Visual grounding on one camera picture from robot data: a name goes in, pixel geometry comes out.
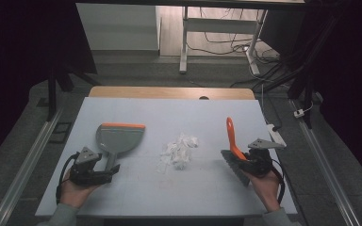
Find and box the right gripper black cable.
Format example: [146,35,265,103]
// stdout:
[271,158,287,205]

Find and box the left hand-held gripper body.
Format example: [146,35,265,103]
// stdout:
[69,146,113,187]

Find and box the metal rail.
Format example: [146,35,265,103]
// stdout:
[290,99,362,226]
[0,106,64,226]

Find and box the grey dustpan with orange edge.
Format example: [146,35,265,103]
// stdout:
[95,122,146,172]

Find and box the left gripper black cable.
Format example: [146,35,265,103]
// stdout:
[55,152,80,205]

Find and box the grey foam table mat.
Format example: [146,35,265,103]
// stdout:
[35,96,298,218]

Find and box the crumpled white paper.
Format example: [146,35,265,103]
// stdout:
[156,133,200,174]

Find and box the orange-handled grey brush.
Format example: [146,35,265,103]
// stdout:
[220,117,252,187]

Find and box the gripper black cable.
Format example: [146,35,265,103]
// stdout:
[55,152,80,205]
[271,158,287,205]

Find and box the black stand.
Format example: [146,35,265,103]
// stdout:
[287,12,343,130]
[45,56,102,121]

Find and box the white cabinet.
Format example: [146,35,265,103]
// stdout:
[75,3,162,52]

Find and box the person's right hand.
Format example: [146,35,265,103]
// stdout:
[246,169,281,212]

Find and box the white desk frame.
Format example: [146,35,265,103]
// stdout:
[178,6,269,76]

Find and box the wooden table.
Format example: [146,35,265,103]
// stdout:
[88,86,256,101]

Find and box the person's left hand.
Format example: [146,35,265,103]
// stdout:
[58,179,102,209]

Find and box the tangle of floor cables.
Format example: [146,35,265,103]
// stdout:
[187,8,293,89]

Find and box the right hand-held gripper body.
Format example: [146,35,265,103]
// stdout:
[240,137,288,176]

